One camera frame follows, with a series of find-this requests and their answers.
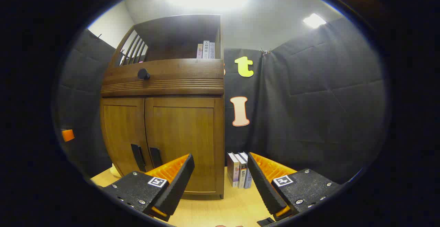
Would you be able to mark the white spine book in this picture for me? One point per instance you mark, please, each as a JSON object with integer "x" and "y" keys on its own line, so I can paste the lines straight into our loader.
{"x": 206, "y": 49}

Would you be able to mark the white blue cover book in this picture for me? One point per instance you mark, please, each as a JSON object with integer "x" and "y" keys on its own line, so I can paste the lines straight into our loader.
{"x": 248, "y": 180}

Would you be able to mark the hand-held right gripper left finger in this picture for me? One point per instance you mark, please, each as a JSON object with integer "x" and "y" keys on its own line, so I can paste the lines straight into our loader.
{"x": 178, "y": 185}

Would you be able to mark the wooden double-door shoe cabinet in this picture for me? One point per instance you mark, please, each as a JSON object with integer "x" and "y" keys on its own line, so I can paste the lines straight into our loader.
{"x": 178, "y": 31}

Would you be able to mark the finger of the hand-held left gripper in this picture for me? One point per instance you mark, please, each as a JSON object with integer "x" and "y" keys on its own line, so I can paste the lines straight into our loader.
{"x": 67, "y": 135}

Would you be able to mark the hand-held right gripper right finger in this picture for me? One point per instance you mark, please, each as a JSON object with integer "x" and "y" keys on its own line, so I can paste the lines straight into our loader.
{"x": 263, "y": 185}

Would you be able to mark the grey spine book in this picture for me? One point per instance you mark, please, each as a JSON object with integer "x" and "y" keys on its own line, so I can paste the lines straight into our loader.
{"x": 212, "y": 50}

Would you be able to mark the pink spine book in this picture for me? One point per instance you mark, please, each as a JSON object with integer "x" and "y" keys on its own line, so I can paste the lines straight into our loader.
{"x": 199, "y": 51}

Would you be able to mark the book with yellow label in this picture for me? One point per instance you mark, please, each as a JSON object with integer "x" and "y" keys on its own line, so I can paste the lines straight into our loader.
{"x": 242, "y": 175}

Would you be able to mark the wooden drawer with black knob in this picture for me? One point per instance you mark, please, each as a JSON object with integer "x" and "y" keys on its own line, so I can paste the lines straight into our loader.
{"x": 178, "y": 70}

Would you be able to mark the small ceiling light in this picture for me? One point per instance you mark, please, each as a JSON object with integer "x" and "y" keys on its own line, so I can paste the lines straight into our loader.
{"x": 314, "y": 20}

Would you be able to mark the dark purple cover book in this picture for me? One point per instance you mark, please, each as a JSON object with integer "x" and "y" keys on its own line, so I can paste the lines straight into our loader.
{"x": 232, "y": 170}

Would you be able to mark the black backdrop cloth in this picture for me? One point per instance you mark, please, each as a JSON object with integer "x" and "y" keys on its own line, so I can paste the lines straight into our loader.
{"x": 309, "y": 100}

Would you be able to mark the wooden shoe cabinet door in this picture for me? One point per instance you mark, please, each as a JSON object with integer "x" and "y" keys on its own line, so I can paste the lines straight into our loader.
{"x": 120, "y": 131}
{"x": 182, "y": 131}

